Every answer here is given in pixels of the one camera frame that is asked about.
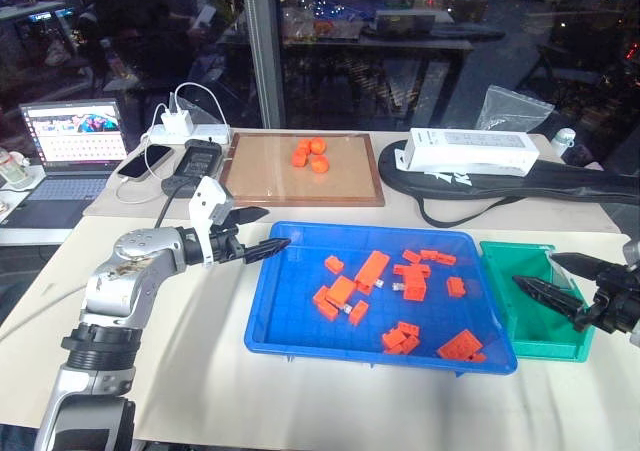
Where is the wide orange building block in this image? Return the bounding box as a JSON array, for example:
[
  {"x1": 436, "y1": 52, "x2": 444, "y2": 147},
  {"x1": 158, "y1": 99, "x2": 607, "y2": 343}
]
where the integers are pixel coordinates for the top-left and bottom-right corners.
[{"x1": 392, "y1": 262, "x2": 433, "y2": 279}]

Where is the white phone cable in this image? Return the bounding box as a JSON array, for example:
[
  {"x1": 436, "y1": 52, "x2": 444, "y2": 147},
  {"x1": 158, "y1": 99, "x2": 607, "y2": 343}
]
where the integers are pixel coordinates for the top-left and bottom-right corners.
[{"x1": 116, "y1": 103, "x2": 174, "y2": 207}]

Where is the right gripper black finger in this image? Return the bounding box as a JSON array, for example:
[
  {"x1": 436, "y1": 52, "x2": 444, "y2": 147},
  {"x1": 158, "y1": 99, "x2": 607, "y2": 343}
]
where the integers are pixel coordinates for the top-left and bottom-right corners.
[
  {"x1": 549, "y1": 251, "x2": 610, "y2": 279},
  {"x1": 512, "y1": 275, "x2": 595, "y2": 318}
]

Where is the black fabric bag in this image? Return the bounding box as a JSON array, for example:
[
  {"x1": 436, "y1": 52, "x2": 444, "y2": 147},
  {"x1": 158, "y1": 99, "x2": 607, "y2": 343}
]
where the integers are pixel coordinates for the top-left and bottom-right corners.
[{"x1": 378, "y1": 138, "x2": 640, "y2": 228}]

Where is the blue plastic tray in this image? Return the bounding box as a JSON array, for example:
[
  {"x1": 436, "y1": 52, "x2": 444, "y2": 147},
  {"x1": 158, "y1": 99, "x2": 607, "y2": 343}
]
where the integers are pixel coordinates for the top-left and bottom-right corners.
[{"x1": 243, "y1": 220, "x2": 519, "y2": 378}]

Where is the green plastic bin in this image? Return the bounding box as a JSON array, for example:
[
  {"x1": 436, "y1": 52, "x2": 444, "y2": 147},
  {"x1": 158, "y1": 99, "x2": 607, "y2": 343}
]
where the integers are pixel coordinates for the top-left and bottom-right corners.
[{"x1": 478, "y1": 240, "x2": 597, "y2": 365}]

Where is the white plug charger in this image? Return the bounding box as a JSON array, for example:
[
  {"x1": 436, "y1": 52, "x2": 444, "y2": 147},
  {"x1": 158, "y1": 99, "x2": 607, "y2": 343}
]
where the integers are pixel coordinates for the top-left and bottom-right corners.
[{"x1": 159, "y1": 111, "x2": 194, "y2": 137}]

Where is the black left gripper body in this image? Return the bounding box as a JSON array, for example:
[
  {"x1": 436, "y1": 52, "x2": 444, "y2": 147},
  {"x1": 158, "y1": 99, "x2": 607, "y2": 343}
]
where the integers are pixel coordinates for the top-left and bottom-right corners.
[{"x1": 207, "y1": 223, "x2": 248, "y2": 267}]

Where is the black adapter cable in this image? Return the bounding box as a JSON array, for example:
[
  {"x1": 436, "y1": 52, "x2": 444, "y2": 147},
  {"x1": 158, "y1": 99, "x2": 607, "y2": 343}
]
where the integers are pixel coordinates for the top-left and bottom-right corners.
[{"x1": 151, "y1": 185, "x2": 192, "y2": 230}]

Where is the clear cup with figure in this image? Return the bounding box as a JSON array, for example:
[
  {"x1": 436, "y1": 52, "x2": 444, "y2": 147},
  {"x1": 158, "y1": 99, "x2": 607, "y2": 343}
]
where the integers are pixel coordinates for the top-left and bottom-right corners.
[{"x1": 0, "y1": 147, "x2": 32, "y2": 188}]

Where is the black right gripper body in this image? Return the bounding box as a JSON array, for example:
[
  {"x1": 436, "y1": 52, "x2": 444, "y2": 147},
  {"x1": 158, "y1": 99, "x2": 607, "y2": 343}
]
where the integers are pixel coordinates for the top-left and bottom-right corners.
[{"x1": 573, "y1": 262, "x2": 640, "y2": 335}]

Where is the long white printed box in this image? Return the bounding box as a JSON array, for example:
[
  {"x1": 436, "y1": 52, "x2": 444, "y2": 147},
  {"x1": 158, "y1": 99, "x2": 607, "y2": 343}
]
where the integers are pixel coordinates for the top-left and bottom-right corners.
[{"x1": 402, "y1": 127, "x2": 542, "y2": 178}]

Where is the open grey laptop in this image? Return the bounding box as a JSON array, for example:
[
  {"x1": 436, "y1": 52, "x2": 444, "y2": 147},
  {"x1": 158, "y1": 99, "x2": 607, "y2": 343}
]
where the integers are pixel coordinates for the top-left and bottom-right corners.
[{"x1": 0, "y1": 99, "x2": 131, "y2": 230}]

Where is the flat square orange block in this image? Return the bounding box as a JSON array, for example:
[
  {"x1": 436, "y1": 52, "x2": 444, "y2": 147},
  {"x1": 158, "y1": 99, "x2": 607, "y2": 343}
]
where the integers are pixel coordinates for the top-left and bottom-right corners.
[{"x1": 325, "y1": 275, "x2": 358, "y2": 308}]

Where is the white looped charger cable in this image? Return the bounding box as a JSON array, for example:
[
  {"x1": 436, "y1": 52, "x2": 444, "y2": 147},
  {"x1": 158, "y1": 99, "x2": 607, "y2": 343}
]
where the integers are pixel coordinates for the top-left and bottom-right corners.
[{"x1": 168, "y1": 81, "x2": 227, "y2": 128}]

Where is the black power adapter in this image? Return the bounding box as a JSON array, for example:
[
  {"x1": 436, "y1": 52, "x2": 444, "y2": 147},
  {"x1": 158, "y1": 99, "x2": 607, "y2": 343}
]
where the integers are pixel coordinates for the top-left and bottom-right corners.
[{"x1": 161, "y1": 138, "x2": 224, "y2": 196}]

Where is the small white bottle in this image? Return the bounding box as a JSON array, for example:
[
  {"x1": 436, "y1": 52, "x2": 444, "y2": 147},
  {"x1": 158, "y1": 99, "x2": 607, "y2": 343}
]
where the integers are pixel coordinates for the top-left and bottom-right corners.
[{"x1": 551, "y1": 127, "x2": 578, "y2": 153}]

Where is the flat wide orange block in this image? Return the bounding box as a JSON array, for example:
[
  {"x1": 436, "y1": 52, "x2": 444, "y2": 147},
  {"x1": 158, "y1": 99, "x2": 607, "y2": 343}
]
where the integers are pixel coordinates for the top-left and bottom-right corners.
[{"x1": 436, "y1": 328, "x2": 484, "y2": 362}]

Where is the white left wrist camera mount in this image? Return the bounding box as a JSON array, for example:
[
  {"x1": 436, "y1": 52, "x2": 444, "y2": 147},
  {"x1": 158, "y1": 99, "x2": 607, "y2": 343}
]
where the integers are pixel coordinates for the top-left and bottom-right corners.
[{"x1": 188, "y1": 174, "x2": 236, "y2": 265}]

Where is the long orange building block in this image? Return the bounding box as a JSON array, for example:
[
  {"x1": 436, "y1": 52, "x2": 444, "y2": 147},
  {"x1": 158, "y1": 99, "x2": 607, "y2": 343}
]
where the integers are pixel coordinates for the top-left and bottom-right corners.
[{"x1": 353, "y1": 250, "x2": 392, "y2": 295}]

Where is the white power strip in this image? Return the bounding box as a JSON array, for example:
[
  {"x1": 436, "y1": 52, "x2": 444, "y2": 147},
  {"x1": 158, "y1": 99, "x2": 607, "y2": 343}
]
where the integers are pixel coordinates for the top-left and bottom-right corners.
[{"x1": 139, "y1": 123, "x2": 234, "y2": 146}]

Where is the black smartphone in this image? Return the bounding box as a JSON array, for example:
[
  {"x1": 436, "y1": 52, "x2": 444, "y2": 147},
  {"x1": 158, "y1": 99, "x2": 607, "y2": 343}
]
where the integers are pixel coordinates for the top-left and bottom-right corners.
[{"x1": 116, "y1": 143, "x2": 175, "y2": 180}]

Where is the brown wooden framed board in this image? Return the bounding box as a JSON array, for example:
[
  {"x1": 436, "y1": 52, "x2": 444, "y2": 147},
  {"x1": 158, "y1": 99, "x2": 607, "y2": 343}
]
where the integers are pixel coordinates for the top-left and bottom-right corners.
[{"x1": 218, "y1": 131, "x2": 387, "y2": 208}]

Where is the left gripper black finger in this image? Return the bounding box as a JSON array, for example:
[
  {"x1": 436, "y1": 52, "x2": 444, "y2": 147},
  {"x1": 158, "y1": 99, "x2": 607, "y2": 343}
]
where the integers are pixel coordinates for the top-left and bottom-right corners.
[
  {"x1": 242, "y1": 238, "x2": 293, "y2": 267},
  {"x1": 226, "y1": 206, "x2": 271, "y2": 225}
]

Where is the grey window pillar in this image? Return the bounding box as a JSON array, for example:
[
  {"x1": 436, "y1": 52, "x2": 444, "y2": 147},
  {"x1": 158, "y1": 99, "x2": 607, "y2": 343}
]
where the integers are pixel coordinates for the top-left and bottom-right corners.
[{"x1": 241, "y1": 0, "x2": 287, "y2": 132}]

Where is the tall orange building block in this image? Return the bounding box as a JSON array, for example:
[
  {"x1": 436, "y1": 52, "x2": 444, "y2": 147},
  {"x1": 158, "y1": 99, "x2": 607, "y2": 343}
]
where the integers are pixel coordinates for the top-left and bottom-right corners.
[{"x1": 401, "y1": 273, "x2": 428, "y2": 303}]

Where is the clear plastic zip bag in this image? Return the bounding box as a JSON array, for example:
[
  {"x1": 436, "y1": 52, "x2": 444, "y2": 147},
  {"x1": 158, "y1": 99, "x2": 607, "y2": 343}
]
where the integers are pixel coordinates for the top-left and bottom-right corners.
[{"x1": 474, "y1": 84, "x2": 556, "y2": 133}]

